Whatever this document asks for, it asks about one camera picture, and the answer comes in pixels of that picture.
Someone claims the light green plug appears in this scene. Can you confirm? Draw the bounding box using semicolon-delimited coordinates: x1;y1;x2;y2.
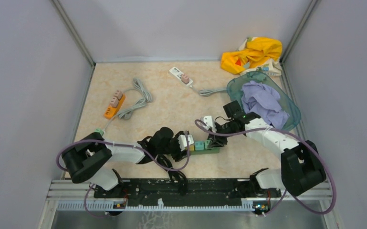
204;140;212;150

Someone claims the teal plastic basket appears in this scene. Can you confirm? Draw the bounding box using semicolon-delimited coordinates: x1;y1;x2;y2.
227;71;301;131

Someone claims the orange power strip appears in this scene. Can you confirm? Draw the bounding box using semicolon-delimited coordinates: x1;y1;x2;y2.
104;95;126;120

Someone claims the yellow cloth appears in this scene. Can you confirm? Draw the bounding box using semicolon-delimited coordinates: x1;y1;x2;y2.
220;37;283;76

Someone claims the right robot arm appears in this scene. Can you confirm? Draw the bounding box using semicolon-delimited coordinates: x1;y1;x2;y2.
215;101;326;197

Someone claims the purple cloth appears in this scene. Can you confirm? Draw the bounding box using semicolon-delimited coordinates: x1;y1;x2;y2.
241;81;290;129

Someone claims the green power strip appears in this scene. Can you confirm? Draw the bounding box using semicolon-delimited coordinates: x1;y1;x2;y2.
171;147;220;157

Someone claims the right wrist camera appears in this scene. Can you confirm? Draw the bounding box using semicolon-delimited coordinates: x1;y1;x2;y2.
200;115;216;132

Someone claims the teal plug on green strip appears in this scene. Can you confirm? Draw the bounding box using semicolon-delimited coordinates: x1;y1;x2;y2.
194;141;205;151

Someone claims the grey coiled cable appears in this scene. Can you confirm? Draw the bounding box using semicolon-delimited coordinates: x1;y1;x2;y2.
102;77;154;132

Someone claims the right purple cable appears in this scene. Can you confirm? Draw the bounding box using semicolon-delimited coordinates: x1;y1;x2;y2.
194;118;337;219

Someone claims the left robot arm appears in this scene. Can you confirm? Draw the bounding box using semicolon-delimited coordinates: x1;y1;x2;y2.
56;127;194;198

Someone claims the white power strip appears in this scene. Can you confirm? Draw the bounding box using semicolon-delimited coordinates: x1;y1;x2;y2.
169;67;193;87

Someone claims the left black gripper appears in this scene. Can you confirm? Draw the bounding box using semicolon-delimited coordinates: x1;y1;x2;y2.
157;131;190;162

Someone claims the grey cable of white strip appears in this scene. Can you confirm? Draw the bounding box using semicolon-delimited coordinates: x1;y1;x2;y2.
190;84;229;97

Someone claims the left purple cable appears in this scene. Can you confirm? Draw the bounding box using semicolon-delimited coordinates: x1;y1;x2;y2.
55;131;191;219

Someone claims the purple cable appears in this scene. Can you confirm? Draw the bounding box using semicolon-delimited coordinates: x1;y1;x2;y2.
194;118;337;219
55;131;191;219

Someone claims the pink plug lower orange strip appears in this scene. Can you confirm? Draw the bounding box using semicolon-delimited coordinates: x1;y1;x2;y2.
109;96;119;108

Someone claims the black power cord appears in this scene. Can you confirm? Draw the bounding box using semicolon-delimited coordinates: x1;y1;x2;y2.
157;154;189;197

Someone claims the pink plug on white strip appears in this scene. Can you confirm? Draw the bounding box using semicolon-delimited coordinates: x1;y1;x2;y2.
181;74;190;84

